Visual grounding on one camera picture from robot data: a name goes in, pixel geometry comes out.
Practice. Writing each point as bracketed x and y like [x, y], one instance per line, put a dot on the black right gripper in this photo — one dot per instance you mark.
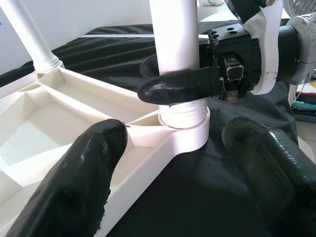
[237, 49]

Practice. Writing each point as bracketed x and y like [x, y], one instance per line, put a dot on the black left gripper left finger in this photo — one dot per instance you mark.
[79, 177]

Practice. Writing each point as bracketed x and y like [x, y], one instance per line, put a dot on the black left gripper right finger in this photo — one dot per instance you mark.
[276, 177]

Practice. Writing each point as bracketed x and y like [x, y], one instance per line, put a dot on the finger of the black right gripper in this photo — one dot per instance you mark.
[150, 66]

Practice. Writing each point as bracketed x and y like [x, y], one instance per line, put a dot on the white plastic table leg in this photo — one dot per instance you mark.
[177, 37]
[29, 29]

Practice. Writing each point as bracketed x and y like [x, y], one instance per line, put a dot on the white plastic table top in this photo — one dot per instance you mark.
[61, 103]

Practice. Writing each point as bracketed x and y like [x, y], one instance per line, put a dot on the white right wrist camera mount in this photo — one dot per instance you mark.
[270, 49]

